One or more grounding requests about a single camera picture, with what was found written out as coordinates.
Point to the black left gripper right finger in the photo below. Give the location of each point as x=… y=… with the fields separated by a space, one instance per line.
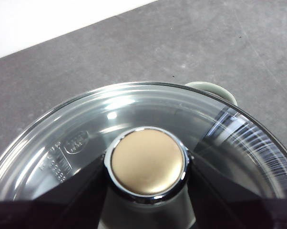
x=241 y=210

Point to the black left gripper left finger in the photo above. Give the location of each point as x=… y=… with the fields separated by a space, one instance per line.
x=50 y=210

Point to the glass lid with green knob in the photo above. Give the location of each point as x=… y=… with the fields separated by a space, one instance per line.
x=146 y=157

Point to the pale green electric steamer pot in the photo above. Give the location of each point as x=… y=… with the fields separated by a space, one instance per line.
x=212 y=88

